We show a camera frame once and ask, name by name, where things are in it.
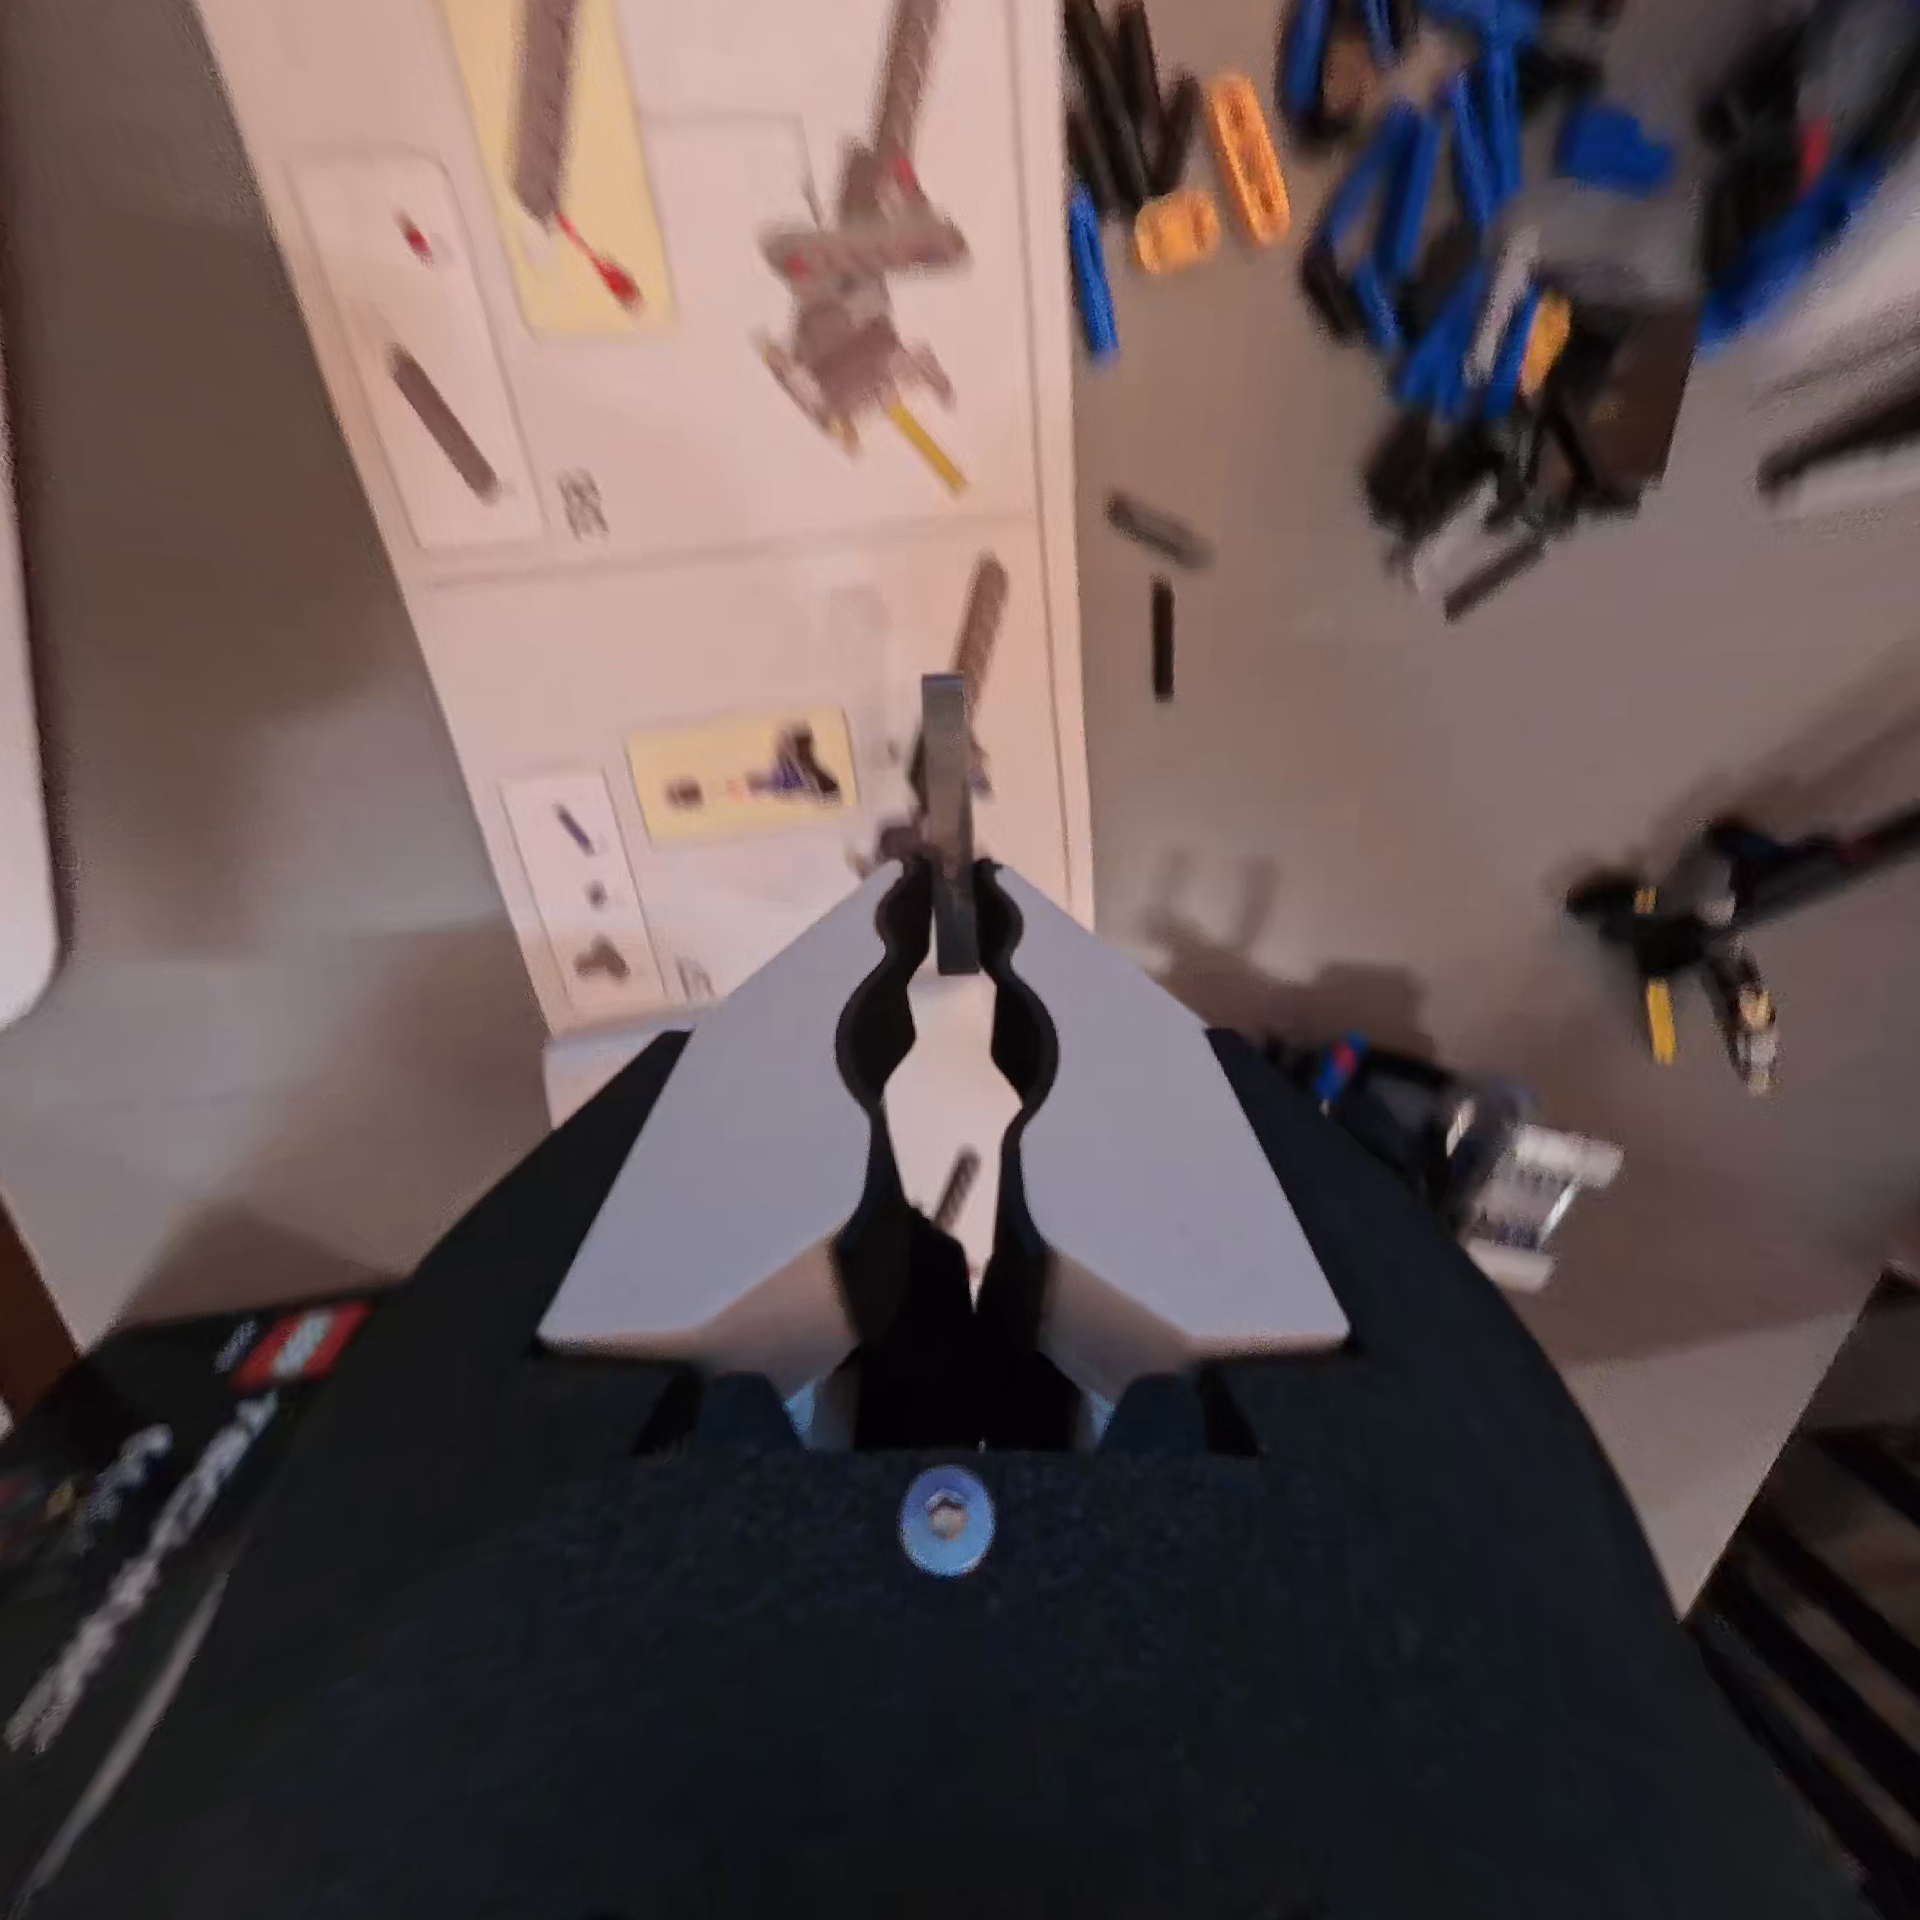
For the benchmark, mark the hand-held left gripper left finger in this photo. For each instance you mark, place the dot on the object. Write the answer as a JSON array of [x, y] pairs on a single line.
[[719, 1168]]

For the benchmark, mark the lego instruction booklet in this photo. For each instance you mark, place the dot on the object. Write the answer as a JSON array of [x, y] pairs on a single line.
[[719, 495]]

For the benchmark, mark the black lego axle subassembly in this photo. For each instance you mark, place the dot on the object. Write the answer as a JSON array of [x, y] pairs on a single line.
[[1680, 913]]

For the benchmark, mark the dark grey lego beam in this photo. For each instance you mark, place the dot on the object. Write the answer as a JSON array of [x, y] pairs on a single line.
[[948, 810]]

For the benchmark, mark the grey motor lego chassis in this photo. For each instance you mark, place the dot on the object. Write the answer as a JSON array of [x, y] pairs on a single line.
[[1410, 1119]]

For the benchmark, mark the pile of small lego pieces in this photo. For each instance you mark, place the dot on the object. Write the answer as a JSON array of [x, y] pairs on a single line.
[[1440, 330]]

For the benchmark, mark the monster truck lego box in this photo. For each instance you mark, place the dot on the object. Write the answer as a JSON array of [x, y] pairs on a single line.
[[122, 1471]]

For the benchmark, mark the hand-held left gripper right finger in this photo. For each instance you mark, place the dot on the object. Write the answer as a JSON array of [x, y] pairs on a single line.
[[1155, 1185]]

